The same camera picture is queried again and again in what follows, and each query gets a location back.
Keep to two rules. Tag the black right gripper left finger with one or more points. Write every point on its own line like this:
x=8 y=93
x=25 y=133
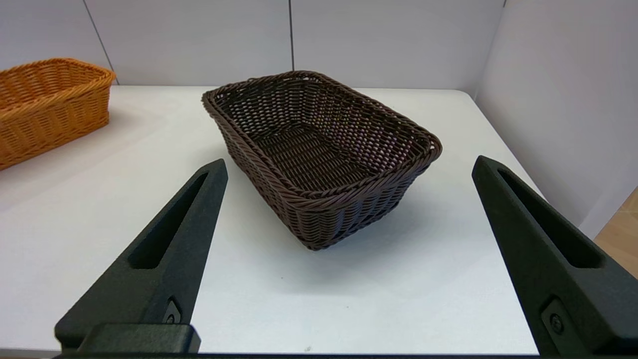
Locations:
x=164 y=259

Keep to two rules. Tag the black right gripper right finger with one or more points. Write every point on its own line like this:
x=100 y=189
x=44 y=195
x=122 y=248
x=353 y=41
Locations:
x=528 y=249

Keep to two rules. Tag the orange wicker basket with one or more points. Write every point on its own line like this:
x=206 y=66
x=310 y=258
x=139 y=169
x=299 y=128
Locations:
x=45 y=114

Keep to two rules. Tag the dark brown wicker basket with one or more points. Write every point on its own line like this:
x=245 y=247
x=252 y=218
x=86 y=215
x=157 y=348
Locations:
x=319 y=159

